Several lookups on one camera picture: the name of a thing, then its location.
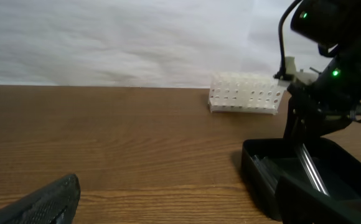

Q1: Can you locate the black cable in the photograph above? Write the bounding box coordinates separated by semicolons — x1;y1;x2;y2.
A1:
273;0;303;81

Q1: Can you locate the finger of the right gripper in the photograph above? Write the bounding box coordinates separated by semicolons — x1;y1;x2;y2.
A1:
282;93;313;143

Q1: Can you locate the white test tube rack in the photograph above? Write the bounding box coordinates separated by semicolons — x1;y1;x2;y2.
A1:
207;72;289;116

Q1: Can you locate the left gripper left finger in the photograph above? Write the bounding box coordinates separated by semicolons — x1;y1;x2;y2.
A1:
0;172;82;224

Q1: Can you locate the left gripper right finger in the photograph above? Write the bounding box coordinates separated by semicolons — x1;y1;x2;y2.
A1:
275;173;361;224

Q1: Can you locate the black tray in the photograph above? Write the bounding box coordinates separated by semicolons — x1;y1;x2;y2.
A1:
241;138;361;223

